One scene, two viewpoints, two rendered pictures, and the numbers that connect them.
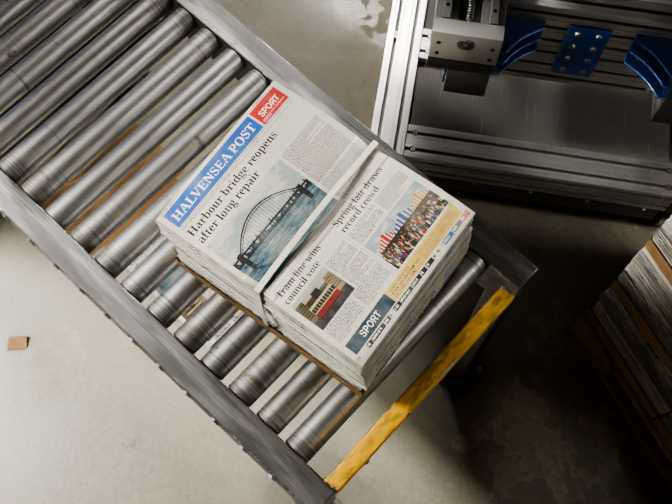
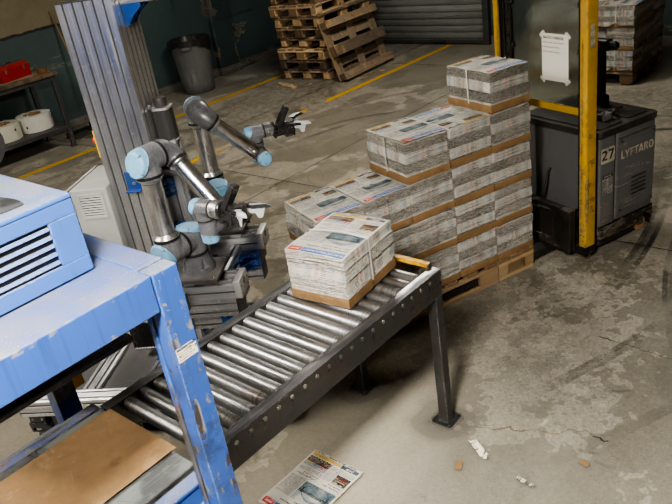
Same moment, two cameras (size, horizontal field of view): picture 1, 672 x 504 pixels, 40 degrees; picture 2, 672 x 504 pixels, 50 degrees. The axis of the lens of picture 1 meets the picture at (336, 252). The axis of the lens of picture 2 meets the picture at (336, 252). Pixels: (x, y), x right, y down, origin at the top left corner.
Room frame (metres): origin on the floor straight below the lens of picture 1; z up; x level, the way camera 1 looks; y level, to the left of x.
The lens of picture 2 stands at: (0.47, 2.69, 2.27)
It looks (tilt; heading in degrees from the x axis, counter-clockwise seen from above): 26 degrees down; 271
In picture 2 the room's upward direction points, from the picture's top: 9 degrees counter-clockwise
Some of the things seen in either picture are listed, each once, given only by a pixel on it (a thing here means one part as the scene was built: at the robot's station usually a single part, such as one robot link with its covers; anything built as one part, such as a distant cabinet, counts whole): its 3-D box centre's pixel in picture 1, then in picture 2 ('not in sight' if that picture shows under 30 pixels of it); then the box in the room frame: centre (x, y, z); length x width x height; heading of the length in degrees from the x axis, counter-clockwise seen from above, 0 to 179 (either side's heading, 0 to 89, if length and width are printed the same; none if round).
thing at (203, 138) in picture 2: not in sight; (205, 148); (1.12, -0.90, 1.19); 0.15 x 0.12 x 0.55; 106
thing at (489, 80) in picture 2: not in sight; (491, 169); (-0.46, -1.36, 0.65); 0.39 x 0.30 x 1.29; 118
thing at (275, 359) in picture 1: (331, 301); (358, 283); (0.45, 0.01, 0.78); 0.47 x 0.05 x 0.05; 137
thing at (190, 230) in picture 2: not in sight; (190, 237); (1.17, -0.28, 0.98); 0.13 x 0.12 x 0.14; 55
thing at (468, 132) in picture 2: not in sight; (449, 135); (-0.20, -1.23, 0.95); 0.38 x 0.29 x 0.23; 117
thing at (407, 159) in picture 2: not in sight; (407, 150); (0.06, -1.09, 0.95); 0.38 x 0.29 x 0.23; 117
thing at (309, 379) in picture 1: (360, 326); (368, 276); (0.40, -0.04, 0.78); 0.47 x 0.05 x 0.05; 137
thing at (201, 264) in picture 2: not in sight; (197, 259); (1.16, -0.28, 0.87); 0.15 x 0.15 x 0.10
